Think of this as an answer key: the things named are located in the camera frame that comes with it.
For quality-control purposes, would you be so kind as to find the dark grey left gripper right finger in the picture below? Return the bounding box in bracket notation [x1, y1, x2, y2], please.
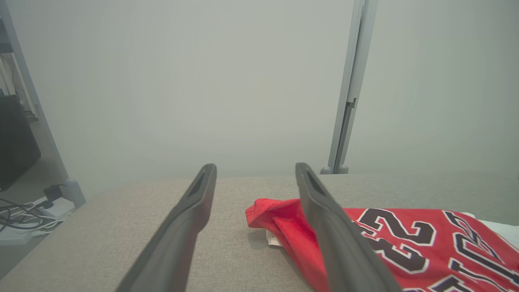
[295, 163, 402, 292]

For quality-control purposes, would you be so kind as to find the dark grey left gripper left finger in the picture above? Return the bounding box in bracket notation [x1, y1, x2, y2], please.
[116, 163, 217, 292]

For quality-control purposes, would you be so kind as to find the red basketball jersey with number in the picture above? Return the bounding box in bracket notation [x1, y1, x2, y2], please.
[245, 198, 519, 292]

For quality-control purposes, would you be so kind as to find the white power strip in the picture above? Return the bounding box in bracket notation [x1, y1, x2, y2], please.
[32, 196, 76, 218]

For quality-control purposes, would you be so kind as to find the black power adapter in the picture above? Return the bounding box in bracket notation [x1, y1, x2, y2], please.
[43, 184, 66, 202]

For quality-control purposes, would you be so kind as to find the flat white board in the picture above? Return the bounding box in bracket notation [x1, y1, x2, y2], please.
[0, 229, 35, 246]

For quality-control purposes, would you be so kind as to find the black box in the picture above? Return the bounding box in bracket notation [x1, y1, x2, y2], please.
[0, 93, 41, 191]

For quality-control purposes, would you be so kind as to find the shelf with books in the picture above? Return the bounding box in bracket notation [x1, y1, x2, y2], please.
[0, 16, 40, 123]

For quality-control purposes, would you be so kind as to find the white cable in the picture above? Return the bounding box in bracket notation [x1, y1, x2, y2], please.
[8, 214, 65, 238]

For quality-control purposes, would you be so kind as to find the black cable bundle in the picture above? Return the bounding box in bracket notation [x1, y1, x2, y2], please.
[0, 198, 49, 232]

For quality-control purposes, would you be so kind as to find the grey double partition post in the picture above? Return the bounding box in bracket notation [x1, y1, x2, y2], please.
[320, 0, 380, 175]

